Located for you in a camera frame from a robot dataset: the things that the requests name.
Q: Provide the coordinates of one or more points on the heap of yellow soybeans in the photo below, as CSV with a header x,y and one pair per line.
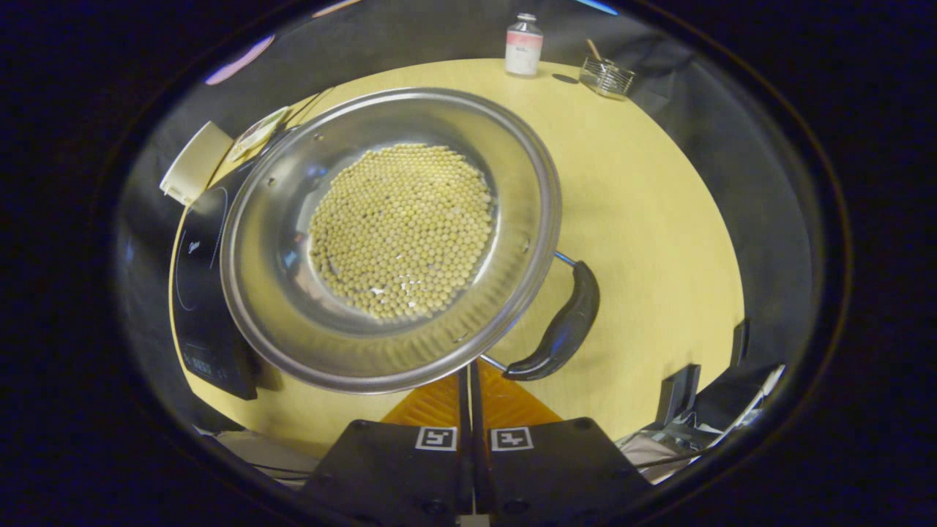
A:
x,y
402,227

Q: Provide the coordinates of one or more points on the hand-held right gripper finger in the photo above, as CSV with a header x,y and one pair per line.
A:
x,y
463,421
479,421

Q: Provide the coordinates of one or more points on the stainless steel pot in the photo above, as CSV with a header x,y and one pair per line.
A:
x,y
293,307

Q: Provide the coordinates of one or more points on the small glass jar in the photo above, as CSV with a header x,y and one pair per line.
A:
x,y
607,77

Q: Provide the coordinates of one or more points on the white toaster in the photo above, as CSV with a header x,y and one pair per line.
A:
x,y
196,162

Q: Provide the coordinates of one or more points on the small white plastic bottle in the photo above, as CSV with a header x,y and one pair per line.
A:
x,y
524,47

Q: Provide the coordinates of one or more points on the black bracket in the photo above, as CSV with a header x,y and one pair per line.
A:
x,y
677,395

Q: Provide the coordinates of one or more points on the white divided tray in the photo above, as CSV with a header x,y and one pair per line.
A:
x,y
256,133

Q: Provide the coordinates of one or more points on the black induction cooktop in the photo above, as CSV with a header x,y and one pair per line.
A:
x,y
201,293

